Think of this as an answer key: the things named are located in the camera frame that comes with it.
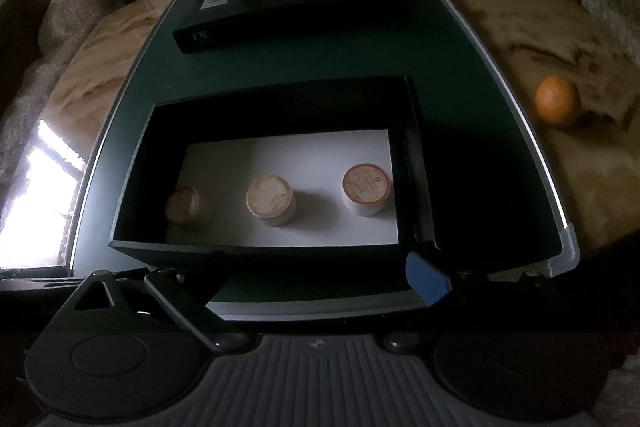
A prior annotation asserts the round wooden container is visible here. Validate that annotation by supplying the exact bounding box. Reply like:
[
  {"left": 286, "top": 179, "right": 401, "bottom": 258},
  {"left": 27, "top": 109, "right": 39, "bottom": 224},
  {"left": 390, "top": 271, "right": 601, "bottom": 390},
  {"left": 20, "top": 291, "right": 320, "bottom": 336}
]
[
  {"left": 166, "top": 186, "right": 200, "bottom": 225},
  {"left": 341, "top": 164, "right": 392, "bottom": 217},
  {"left": 245, "top": 174, "right": 296, "bottom": 227}
]

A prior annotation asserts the black box lid with label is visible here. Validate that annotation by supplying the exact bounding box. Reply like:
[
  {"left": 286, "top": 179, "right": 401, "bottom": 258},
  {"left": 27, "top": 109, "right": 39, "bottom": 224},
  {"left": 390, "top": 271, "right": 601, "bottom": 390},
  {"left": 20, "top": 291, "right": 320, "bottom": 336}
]
[{"left": 172, "top": 0, "right": 355, "bottom": 54}]

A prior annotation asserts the dark green desk mat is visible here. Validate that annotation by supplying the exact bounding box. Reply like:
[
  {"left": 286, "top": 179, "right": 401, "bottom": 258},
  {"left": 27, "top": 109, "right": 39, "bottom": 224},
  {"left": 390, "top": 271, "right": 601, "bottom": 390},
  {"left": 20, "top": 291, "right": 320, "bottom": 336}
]
[{"left": 72, "top": 0, "right": 580, "bottom": 321}]

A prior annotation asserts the open black storage box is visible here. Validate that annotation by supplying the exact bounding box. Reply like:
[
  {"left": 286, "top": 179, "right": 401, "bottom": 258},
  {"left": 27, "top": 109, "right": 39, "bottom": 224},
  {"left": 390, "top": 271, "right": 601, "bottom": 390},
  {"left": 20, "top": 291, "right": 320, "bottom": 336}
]
[{"left": 110, "top": 76, "right": 434, "bottom": 265}]

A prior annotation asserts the orange fruit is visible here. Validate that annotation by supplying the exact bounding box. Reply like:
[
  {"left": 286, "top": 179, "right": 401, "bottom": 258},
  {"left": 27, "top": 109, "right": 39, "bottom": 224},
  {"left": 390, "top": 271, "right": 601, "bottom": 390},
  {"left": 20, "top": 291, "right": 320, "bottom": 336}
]
[{"left": 535, "top": 76, "right": 582, "bottom": 128}]

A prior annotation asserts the beige fluffy blanket left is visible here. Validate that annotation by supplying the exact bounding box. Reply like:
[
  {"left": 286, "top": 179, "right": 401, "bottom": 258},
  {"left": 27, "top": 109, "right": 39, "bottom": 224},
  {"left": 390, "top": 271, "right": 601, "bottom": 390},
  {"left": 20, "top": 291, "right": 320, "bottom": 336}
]
[{"left": 1, "top": 0, "right": 138, "bottom": 219}]

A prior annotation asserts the white fluffy cushion right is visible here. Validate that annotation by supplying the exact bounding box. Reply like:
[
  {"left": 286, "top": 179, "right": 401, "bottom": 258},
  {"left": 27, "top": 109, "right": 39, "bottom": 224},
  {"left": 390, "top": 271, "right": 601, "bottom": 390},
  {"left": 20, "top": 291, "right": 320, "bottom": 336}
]
[{"left": 582, "top": 0, "right": 640, "bottom": 66}]

